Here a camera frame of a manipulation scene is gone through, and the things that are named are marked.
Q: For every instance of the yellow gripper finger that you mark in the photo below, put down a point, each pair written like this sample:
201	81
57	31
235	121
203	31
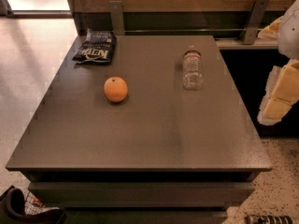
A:
270	31
281	93

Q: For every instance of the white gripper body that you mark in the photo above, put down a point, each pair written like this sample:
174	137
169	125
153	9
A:
290	34

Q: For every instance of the clear plastic water bottle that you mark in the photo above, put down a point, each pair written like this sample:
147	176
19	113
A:
192	69

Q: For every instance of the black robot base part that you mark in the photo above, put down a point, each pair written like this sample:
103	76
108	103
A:
12	210

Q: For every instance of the dark grey table with drawers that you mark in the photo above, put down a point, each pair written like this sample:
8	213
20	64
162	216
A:
164	155

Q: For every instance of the black cylindrical floor object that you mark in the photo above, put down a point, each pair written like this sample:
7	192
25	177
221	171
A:
253	219

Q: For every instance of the orange fruit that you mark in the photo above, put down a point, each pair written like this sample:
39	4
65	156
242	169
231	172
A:
115	89

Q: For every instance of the dark blue chip bag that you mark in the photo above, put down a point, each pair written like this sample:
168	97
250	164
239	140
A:
98	47

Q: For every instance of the right metal wall bracket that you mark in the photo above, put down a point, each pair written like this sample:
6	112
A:
250	31

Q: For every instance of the metal wall bracket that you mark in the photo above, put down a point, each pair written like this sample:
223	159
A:
250	31
116	14

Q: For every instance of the left metal wall bracket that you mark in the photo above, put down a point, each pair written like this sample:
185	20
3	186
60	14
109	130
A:
116	14

